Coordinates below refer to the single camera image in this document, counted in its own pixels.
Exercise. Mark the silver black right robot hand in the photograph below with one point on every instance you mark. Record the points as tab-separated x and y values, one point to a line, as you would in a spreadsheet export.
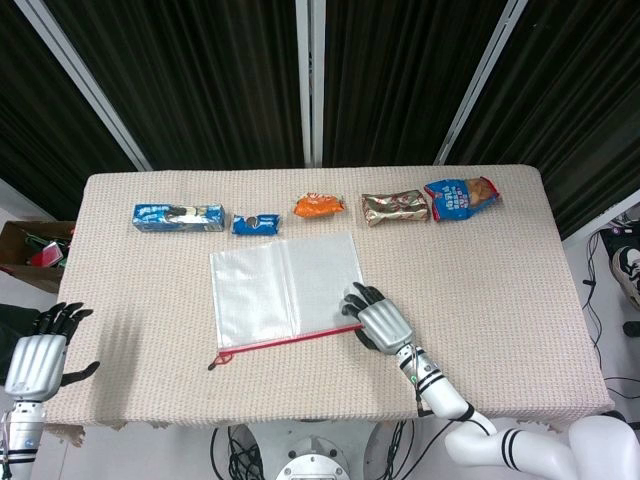
385	325

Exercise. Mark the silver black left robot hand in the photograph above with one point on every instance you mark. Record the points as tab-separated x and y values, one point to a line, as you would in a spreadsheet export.
37	365

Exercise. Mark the clear zipper bag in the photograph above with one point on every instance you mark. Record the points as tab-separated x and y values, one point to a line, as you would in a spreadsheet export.
280	290

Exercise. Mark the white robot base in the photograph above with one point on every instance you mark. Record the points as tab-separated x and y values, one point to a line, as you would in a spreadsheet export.
312	455

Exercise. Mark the blue biscuit bag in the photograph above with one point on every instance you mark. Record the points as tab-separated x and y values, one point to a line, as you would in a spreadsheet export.
457	200

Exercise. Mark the brown cardboard box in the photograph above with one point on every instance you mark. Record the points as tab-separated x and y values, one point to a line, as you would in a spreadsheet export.
20	277

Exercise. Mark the beige waffle tablecloth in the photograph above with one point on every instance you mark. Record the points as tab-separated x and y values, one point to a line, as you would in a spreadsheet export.
475	300

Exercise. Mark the gold red snack packet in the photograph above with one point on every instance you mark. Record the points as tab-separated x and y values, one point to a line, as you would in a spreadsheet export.
395	207

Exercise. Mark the orange snack packet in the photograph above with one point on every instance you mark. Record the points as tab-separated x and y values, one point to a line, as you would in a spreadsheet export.
317	206

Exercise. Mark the small blue cookie packet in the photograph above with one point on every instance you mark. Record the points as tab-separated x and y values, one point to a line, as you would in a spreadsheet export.
255	225

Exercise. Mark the long blue cookie box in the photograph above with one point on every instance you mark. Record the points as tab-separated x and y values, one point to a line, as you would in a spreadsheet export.
175	218

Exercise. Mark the black white sneaker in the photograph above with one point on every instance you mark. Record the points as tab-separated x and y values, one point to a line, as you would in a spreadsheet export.
629	272

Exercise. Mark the white frame post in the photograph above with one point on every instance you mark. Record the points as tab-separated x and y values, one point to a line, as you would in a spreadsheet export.
310	85
480	85
85	85

